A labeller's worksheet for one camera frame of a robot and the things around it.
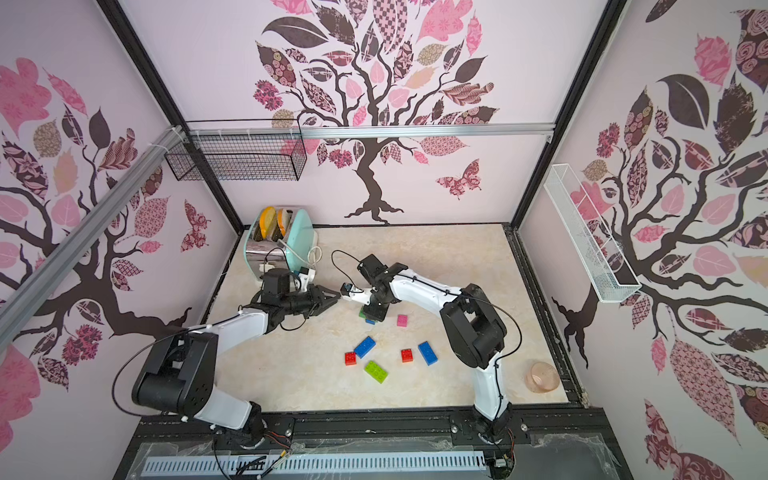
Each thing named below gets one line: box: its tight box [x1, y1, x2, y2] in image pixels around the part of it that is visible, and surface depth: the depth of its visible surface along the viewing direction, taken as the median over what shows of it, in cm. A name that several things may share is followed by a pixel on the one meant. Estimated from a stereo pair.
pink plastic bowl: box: [525, 362, 560, 393], surface depth 81 cm
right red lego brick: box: [401, 349, 413, 363], surface depth 87 cm
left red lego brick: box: [345, 352, 357, 366], surface depth 87 cm
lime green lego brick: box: [364, 360, 389, 384], surface depth 85 cm
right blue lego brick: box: [418, 341, 439, 367], surface depth 87 cm
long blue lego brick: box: [354, 336, 377, 359], surface depth 89 cm
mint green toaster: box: [244, 206, 318, 279], surface depth 96 cm
